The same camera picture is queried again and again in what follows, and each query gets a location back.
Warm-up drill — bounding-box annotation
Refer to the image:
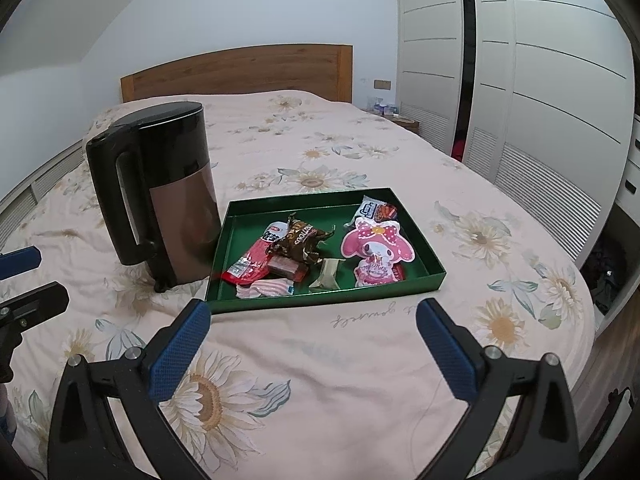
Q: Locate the clear packet with red ends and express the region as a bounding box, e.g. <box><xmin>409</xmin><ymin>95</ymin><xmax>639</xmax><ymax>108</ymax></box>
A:
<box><xmin>267</xmin><ymin>255</ymin><xmax>308</xmax><ymax>281</ymax></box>

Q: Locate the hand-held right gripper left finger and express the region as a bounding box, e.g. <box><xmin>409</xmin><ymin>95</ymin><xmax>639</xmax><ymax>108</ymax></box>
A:
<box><xmin>46</xmin><ymin>299</ymin><xmax>212</xmax><ymax>480</ymax></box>

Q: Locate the clear bag of white candies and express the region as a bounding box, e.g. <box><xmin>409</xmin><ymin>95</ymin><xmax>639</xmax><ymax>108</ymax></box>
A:
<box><xmin>235</xmin><ymin>280</ymin><xmax>293</xmax><ymax>300</ymax></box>

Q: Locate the pale green candy packet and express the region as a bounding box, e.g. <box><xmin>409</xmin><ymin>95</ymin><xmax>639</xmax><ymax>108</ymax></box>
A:
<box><xmin>309</xmin><ymin>258</ymin><xmax>343</xmax><ymax>291</ymax></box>

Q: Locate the brown candy packet strip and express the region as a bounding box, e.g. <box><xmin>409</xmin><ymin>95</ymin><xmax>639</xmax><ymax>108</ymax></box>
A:
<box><xmin>265</xmin><ymin>214</ymin><xmax>336</xmax><ymax>266</ymax></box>

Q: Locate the floral bedspread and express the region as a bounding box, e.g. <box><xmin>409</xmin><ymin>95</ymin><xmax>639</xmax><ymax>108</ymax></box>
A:
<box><xmin>0</xmin><ymin>90</ymin><xmax>596</xmax><ymax>480</ymax></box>

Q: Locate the white slatted wall panel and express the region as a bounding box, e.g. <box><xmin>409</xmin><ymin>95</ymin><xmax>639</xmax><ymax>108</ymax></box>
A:
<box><xmin>0</xmin><ymin>140</ymin><xmax>86</xmax><ymax>211</ymax></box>

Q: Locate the long red snack packet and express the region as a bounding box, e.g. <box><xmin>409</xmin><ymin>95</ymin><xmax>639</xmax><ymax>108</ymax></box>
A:
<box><xmin>221</xmin><ymin>221</ymin><xmax>286</xmax><ymax>285</ymax></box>

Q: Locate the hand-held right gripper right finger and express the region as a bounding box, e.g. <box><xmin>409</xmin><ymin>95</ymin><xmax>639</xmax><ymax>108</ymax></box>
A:
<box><xmin>416</xmin><ymin>297</ymin><xmax>581</xmax><ymax>480</ymax></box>

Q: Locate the white wardrobe door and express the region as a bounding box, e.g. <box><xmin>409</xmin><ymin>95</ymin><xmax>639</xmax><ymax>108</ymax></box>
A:
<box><xmin>395</xmin><ymin>0</ymin><xmax>640</xmax><ymax>271</ymax></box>

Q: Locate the pink cartoon rabbit candy packet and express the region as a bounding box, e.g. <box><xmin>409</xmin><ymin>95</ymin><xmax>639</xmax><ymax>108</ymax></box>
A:
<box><xmin>341</xmin><ymin>217</ymin><xmax>418</xmax><ymax>288</ymax></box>

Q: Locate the wooden headboard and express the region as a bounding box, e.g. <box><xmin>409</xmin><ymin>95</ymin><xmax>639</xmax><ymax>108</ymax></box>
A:
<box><xmin>120</xmin><ymin>44</ymin><xmax>353</xmax><ymax>103</ymax></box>

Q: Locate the white and blue cookie packet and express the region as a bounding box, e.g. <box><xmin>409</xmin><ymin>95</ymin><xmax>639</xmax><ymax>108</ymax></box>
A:
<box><xmin>352</xmin><ymin>197</ymin><xmax>399</xmax><ymax>223</ymax></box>

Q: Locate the green box tray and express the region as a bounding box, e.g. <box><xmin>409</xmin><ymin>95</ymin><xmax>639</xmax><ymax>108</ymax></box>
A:
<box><xmin>205</xmin><ymin>187</ymin><xmax>447</xmax><ymax>316</ymax></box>

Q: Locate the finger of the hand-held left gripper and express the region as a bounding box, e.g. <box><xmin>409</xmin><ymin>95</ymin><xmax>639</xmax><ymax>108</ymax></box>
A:
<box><xmin>0</xmin><ymin>282</ymin><xmax>70</xmax><ymax>333</ymax></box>
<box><xmin>0</xmin><ymin>246</ymin><xmax>42</xmax><ymax>281</ymax></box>

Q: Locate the brown and black electric kettle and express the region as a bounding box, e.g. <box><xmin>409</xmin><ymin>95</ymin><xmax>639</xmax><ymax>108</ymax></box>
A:
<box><xmin>85</xmin><ymin>101</ymin><xmax>223</xmax><ymax>293</ymax></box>

